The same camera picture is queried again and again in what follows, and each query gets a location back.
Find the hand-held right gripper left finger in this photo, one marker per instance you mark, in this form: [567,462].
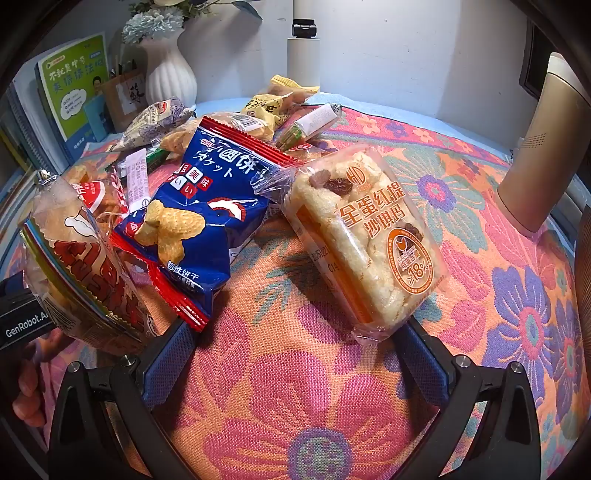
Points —
[164,364]

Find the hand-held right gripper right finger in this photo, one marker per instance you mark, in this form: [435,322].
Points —
[422,360]

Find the clear red-print snack packet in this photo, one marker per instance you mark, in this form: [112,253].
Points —
[83,267]

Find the orange rice crisp cake packet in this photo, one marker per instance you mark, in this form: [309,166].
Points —
[360,244]

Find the blue biscuit packet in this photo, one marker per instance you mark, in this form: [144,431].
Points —
[194,207]

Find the yellow black-print snack packet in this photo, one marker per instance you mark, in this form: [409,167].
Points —
[265,108]

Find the person's left hand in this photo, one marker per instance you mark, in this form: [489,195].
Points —
[27,392]

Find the floral woven tablecloth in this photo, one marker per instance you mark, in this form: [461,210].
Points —
[295,415]

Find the red striped snack packet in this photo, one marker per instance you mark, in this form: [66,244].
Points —
[99,196]

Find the stack of books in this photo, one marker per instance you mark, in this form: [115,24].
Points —
[27,120]

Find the small green snack packet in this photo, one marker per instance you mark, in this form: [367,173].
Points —
[157,157]

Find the small blue book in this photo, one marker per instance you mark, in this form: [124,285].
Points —
[98,117]

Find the purple and white snack packet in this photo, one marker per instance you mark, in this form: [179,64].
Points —
[147,122]

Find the green cover book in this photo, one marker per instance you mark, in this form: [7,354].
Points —
[69,87]

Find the gold thermos bottle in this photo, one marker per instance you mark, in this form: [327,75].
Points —
[540,152]

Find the wooden pen holder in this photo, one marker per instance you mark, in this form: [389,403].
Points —
[124,99]

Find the white and green snack packet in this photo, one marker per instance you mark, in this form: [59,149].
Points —
[314,122]

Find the white desk lamp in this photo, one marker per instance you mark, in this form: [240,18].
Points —
[304,64]

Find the artificial flower bouquet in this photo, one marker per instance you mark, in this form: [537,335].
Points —
[143,23]

